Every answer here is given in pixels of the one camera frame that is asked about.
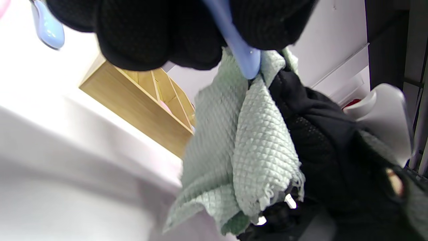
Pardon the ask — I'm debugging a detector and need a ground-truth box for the person's left hand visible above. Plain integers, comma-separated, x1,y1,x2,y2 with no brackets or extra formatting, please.
241,67,428,241

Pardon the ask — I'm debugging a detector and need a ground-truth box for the person's right hand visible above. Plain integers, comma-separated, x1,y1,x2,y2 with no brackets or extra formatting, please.
45,0,316,71

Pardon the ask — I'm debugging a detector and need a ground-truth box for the pink spoon being wiped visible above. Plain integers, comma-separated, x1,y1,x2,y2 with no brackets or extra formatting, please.
158,100,172,115

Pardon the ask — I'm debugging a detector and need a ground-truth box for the green fish scale cleaning cloth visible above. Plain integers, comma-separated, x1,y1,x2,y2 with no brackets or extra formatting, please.
163,47,306,236

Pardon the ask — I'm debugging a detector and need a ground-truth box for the blue handled spoon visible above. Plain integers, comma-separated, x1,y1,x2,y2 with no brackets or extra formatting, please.
30,0,66,50
202,0,262,80

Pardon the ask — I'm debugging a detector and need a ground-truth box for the red fire extinguisher cabinet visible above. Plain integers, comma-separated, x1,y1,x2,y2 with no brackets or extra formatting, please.
342,98,363,110

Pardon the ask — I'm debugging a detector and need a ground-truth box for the wooden cutlery tray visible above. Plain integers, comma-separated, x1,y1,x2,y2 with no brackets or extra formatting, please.
79,55,196,158

